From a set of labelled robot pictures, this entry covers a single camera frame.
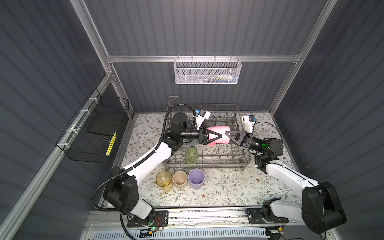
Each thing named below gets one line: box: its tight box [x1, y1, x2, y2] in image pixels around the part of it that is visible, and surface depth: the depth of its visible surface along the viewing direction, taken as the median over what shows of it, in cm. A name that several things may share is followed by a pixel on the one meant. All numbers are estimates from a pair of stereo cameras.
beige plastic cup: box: [172, 170, 188, 189], surface depth 80 cm
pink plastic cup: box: [206, 126, 230, 146], surface depth 65 cm
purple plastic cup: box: [188, 168, 206, 190], surface depth 80 cm
